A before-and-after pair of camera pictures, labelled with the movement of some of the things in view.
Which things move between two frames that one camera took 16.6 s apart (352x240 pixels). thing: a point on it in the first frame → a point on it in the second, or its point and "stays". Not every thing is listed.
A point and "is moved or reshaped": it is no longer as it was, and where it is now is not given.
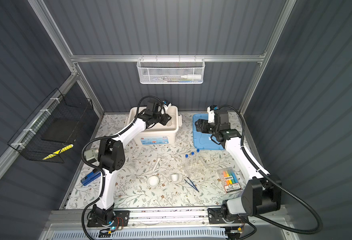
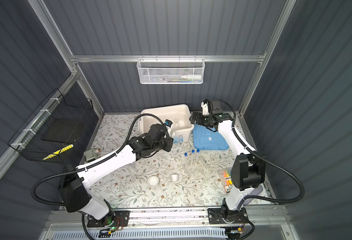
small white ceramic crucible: (174, 177) stays
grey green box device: (89, 154) stays
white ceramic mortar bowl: (153, 181) stays
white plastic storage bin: (159, 134) is moved or reshaped
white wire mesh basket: (171, 71) stays
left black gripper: (165, 119) → (169, 141)
